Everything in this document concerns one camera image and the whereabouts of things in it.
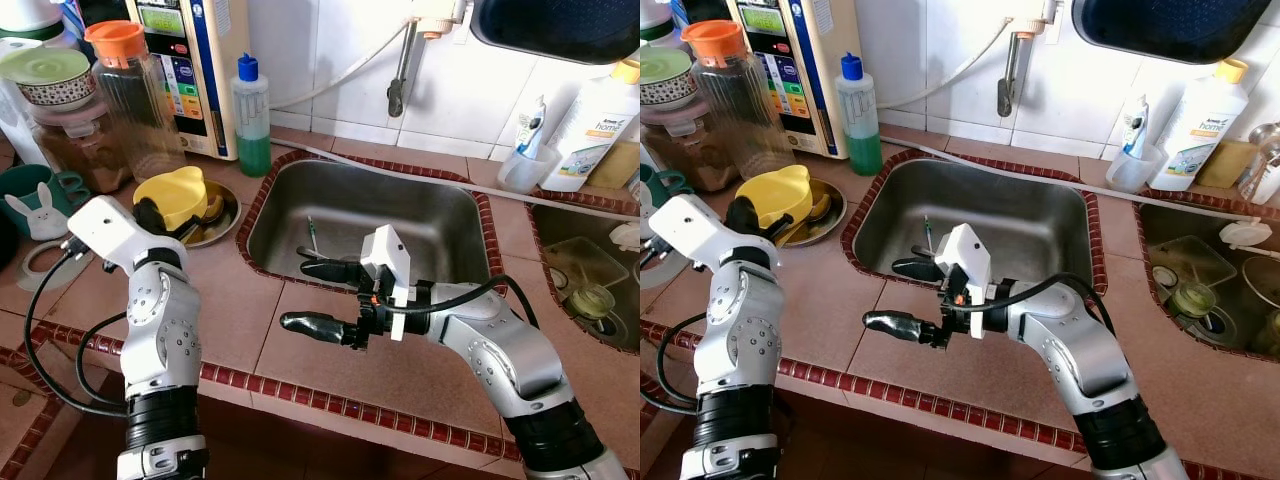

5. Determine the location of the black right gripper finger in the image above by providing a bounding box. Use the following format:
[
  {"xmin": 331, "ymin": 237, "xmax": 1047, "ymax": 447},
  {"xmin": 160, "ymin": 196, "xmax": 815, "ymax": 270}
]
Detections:
[
  {"xmin": 892, "ymin": 256, "xmax": 943, "ymax": 284},
  {"xmin": 280, "ymin": 312, "xmax": 351, "ymax": 347},
  {"xmin": 298, "ymin": 258, "xmax": 366, "ymax": 287},
  {"xmin": 863, "ymin": 310, "xmax": 933, "ymax": 345}
]

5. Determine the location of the yellow plastic bear bowl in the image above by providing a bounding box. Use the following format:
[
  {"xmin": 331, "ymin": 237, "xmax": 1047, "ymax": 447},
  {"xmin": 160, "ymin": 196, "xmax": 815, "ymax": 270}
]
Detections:
[
  {"xmin": 735, "ymin": 165, "xmax": 813, "ymax": 233},
  {"xmin": 133, "ymin": 166, "xmax": 209, "ymax": 233}
]

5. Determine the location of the shallow steel plate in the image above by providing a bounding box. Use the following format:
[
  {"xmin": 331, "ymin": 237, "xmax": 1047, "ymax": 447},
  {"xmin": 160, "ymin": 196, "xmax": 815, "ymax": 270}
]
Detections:
[
  {"xmin": 180, "ymin": 180, "xmax": 243, "ymax": 249},
  {"xmin": 780, "ymin": 178, "xmax": 848, "ymax": 248}
]

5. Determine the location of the maroon kitchen counter cabinet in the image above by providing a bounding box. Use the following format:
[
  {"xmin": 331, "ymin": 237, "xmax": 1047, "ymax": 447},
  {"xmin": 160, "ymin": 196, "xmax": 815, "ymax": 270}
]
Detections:
[
  {"xmin": 640, "ymin": 340, "xmax": 1280, "ymax": 480},
  {"xmin": 0, "ymin": 330, "xmax": 641, "ymax": 480}
]

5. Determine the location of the glass jar with brown contents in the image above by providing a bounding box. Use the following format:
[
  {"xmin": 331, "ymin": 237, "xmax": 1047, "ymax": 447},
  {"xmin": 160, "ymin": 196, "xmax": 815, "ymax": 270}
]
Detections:
[
  {"xmin": 640, "ymin": 95, "xmax": 736, "ymax": 193},
  {"xmin": 30, "ymin": 95, "xmax": 136, "ymax": 194}
]

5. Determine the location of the green cup with white bunny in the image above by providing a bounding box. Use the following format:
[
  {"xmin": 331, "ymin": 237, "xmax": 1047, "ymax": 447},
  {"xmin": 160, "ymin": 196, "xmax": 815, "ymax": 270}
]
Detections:
[
  {"xmin": 0, "ymin": 165, "xmax": 89, "ymax": 241},
  {"xmin": 640, "ymin": 165, "xmax": 681, "ymax": 216}
]

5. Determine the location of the clear pitcher with orange lid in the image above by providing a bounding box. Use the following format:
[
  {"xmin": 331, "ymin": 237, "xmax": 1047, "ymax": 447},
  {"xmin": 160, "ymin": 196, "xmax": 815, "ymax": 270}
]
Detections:
[
  {"xmin": 85, "ymin": 20, "xmax": 186, "ymax": 183},
  {"xmin": 683, "ymin": 20, "xmax": 796, "ymax": 181}
]

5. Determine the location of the green dish soap bottle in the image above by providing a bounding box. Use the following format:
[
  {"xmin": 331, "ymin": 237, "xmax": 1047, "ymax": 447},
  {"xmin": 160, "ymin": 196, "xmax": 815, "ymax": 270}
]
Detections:
[
  {"xmin": 232, "ymin": 53, "xmax": 273, "ymax": 178},
  {"xmin": 835, "ymin": 52, "xmax": 886, "ymax": 176}
]

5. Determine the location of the stainless steel sink basin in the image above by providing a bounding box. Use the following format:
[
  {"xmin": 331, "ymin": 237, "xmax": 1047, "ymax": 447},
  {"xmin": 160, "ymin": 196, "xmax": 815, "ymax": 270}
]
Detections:
[
  {"xmin": 1135, "ymin": 205, "xmax": 1280, "ymax": 359},
  {"xmin": 528, "ymin": 205, "xmax": 641, "ymax": 353},
  {"xmin": 245, "ymin": 160, "xmax": 493, "ymax": 296},
  {"xmin": 850, "ymin": 158, "xmax": 1101, "ymax": 296}
]

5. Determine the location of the grey round lid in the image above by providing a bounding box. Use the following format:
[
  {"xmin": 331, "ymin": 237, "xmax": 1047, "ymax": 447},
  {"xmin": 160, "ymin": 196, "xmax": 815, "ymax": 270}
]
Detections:
[{"xmin": 18, "ymin": 240, "xmax": 96, "ymax": 293}]

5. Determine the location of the patterned bowl with green lid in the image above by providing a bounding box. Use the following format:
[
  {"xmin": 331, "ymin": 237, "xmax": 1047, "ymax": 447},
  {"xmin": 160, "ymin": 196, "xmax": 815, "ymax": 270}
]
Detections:
[
  {"xmin": 640, "ymin": 47, "xmax": 698, "ymax": 109},
  {"xmin": 0, "ymin": 47, "xmax": 98, "ymax": 109}
]

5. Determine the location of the cream water ionizer machine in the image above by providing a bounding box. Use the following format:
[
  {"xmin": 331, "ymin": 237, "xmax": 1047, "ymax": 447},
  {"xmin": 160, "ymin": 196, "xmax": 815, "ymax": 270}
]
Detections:
[
  {"xmin": 725, "ymin": 0, "xmax": 866, "ymax": 161},
  {"xmin": 125, "ymin": 0, "xmax": 251, "ymax": 161}
]

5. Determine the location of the clear square container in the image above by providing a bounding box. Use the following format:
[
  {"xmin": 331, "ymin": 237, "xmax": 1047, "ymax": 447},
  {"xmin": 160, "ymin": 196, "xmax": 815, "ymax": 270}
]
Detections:
[
  {"xmin": 540, "ymin": 237, "xmax": 626, "ymax": 291},
  {"xmin": 1150, "ymin": 237, "xmax": 1236, "ymax": 291}
]

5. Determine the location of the small drinking glass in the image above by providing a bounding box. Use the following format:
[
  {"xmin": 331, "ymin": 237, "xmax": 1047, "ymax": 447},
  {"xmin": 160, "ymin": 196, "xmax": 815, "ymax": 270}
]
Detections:
[
  {"xmin": 1175, "ymin": 283, "xmax": 1221, "ymax": 321},
  {"xmin": 570, "ymin": 285, "xmax": 616, "ymax": 321}
]

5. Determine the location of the white detergent bottle yellow cap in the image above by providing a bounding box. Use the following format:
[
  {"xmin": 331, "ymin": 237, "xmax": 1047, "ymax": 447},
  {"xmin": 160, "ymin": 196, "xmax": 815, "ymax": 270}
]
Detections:
[
  {"xmin": 1148, "ymin": 58, "xmax": 1251, "ymax": 193},
  {"xmin": 540, "ymin": 58, "xmax": 641, "ymax": 193}
]

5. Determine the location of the chrome faucet with white fitting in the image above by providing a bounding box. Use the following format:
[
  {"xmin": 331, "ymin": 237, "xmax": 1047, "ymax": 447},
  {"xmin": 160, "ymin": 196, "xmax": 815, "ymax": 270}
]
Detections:
[
  {"xmin": 387, "ymin": 0, "xmax": 466, "ymax": 119},
  {"xmin": 997, "ymin": 0, "xmax": 1061, "ymax": 119}
]

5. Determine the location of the black appliance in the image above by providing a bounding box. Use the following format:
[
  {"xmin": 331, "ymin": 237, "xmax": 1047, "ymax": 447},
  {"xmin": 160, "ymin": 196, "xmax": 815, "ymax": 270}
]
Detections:
[{"xmin": 80, "ymin": 0, "xmax": 131, "ymax": 29}]

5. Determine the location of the clear plastic cup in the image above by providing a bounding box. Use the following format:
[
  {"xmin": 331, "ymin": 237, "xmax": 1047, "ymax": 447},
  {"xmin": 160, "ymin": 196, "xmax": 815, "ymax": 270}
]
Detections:
[
  {"xmin": 497, "ymin": 145, "xmax": 559, "ymax": 195},
  {"xmin": 1105, "ymin": 145, "xmax": 1166, "ymax": 194}
]

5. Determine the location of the white appliance with green band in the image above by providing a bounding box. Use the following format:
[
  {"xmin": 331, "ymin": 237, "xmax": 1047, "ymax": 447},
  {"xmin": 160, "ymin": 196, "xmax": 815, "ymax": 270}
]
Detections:
[
  {"xmin": 640, "ymin": 0, "xmax": 671, "ymax": 41},
  {"xmin": 0, "ymin": 0, "xmax": 66, "ymax": 43}
]

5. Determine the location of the white blue tube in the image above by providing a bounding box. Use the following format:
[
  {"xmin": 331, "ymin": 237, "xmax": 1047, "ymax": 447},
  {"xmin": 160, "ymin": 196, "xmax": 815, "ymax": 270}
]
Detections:
[
  {"xmin": 515, "ymin": 95, "xmax": 546, "ymax": 161},
  {"xmin": 1122, "ymin": 95, "xmax": 1151, "ymax": 161}
]

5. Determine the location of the dark blue plastic tray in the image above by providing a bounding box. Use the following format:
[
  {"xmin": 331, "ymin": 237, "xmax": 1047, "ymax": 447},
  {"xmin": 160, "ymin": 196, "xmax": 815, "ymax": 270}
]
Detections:
[
  {"xmin": 470, "ymin": 0, "xmax": 641, "ymax": 66},
  {"xmin": 1072, "ymin": 0, "xmax": 1273, "ymax": 66}
]

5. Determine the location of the steel pot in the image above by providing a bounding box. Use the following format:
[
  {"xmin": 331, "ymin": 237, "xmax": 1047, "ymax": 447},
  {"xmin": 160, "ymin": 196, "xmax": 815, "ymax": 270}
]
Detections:
[{"xmin": 1240, "ymin": 255, "xmax": 1280, "ymax": 311}]

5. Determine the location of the clear utensil holder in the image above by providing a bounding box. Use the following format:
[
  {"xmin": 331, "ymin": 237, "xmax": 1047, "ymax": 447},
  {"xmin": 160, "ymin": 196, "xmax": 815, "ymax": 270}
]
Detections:
[{"xmin": 1240, "ymin": 150, "xmax": 1280, "ymax": 206}]

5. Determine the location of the long steel ladle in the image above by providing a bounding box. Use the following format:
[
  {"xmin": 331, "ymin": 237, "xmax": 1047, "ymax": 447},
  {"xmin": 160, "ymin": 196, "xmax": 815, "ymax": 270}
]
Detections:
[{"xmin": 1245, "ymin": 120, "xmax": 1280, "ymax": 161}]

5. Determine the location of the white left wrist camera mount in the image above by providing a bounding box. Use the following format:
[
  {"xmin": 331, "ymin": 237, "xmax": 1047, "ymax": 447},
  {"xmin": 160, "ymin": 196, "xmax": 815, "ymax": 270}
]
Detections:
[
  {"xmin": 675, "ymin": 195, "xmax": 753, "ymax": 271},
  {"xmin": 67, "ymin": 195, "xmax": 161, "ymax": 273}
]

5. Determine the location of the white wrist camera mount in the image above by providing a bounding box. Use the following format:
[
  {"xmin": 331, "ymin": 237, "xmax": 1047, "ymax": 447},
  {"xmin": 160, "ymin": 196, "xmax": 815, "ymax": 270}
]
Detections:
[
  {"xmin": 675, "ymin": 195, "xmax": 753, "ymax": 271},
  {"xmin": 67, "ymin": 195, "xmax": 161, "ymax": 273},
  {"xmin": 935, "ymin": 223, "xmax": 991, "ymax": 339},
  {"xmin": 360, "ymin": 225, "xmax": 411, "ymax": 341}
]

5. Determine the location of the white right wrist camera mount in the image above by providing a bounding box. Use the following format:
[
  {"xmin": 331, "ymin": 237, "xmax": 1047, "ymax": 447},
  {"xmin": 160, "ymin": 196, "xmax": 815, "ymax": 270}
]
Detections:
[
  {"xmin": 935, "ymin": 223, "xmax": 991, "ymax": 339},
  {"xmin": 360, "ymin": 225, "xmax": 411, "ymax": 341}
]

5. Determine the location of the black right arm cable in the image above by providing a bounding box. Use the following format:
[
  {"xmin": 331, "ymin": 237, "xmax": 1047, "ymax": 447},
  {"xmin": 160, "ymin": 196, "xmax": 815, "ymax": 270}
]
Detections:
[
  {"xmin": 375, "ymin": 275, "xmax": 541, "ymax": 341},
  {"xmin": 955, "ymin": 272, "xmax": 1116, "ymax": 336}
]

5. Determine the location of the white water hose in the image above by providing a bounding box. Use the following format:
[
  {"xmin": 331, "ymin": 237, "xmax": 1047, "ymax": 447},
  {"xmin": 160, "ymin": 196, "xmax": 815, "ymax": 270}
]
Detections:
[
  {"xmin": 270, "ymin": 20, "xmax": 416, "ymax": 111},
  {"xmin": 880, "ymin": 20, "xmax": 1021, "ymax": 111}
]

